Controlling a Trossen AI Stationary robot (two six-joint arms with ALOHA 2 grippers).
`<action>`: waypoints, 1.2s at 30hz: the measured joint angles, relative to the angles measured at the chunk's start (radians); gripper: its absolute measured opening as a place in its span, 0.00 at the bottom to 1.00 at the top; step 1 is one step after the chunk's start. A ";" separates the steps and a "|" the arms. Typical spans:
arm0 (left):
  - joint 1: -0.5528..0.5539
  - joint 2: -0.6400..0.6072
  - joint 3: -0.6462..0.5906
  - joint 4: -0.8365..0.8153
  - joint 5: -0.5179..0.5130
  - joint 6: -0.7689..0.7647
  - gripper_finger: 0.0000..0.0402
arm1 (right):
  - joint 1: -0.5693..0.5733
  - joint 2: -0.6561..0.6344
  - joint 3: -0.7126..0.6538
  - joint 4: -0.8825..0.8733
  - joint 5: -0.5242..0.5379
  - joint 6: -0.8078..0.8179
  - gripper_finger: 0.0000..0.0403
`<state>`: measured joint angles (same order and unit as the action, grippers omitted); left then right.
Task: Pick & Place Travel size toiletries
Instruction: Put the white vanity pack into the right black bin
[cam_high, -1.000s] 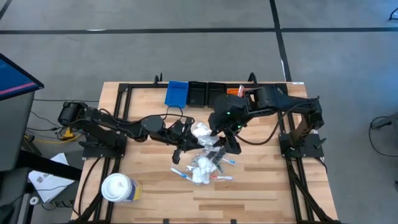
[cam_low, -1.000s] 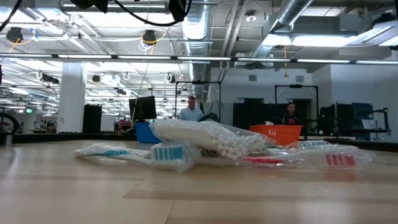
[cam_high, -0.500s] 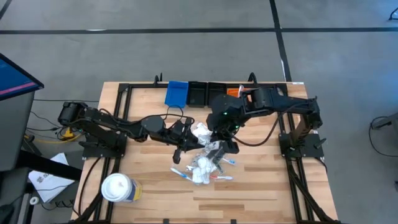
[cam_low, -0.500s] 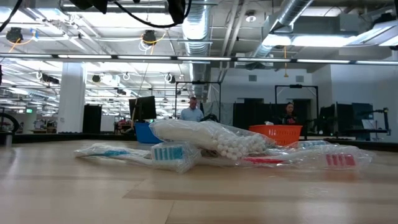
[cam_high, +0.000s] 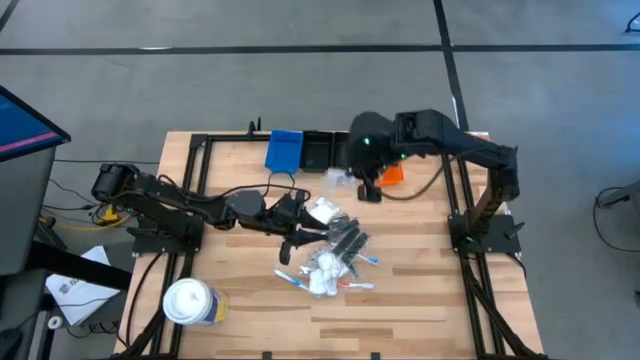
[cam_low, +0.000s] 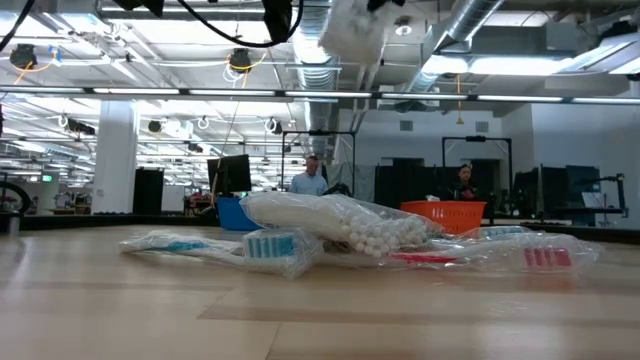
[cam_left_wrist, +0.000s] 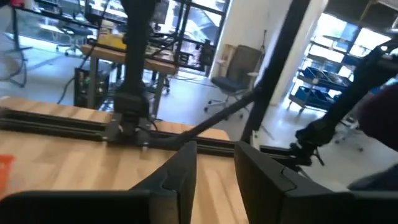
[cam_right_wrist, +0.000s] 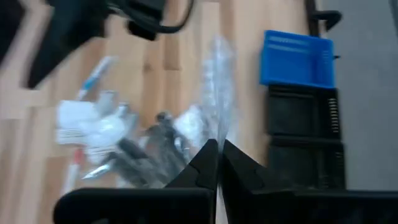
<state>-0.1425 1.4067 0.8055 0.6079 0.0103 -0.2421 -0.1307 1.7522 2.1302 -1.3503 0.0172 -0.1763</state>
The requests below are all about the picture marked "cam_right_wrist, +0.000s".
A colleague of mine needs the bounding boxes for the black plastic bin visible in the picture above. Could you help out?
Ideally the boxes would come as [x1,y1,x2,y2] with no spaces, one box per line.
[266,84,342,141]
[267,136,348,191]

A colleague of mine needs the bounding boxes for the bagged white cotton pads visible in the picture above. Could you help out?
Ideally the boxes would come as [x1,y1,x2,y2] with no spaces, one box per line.
[85,102,139,166]

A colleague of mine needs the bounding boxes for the blue plastic bin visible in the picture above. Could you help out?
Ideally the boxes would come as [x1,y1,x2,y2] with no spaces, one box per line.
[259,29,339,90]

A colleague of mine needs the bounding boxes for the bagged cotton balls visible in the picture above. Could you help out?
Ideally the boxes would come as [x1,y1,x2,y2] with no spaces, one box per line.
[172,104,208,149]

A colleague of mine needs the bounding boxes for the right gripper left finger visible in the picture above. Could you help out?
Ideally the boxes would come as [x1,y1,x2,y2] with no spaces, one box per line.
[164,138,219,191]

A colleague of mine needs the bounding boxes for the bagged blue toothbrush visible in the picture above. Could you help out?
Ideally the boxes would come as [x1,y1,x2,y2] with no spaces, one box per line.
[80,162,113,181]
[75,55,119,101]

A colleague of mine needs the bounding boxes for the black left camera cable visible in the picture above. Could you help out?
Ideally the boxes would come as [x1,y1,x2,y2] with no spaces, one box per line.
[149,0,195,34]

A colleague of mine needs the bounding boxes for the black table clamp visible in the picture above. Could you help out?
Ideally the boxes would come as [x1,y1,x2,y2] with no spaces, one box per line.
[313,9,343,32]

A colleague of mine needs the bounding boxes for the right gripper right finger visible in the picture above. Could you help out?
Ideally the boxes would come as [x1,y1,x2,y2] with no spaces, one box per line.
[219,139,297,224]

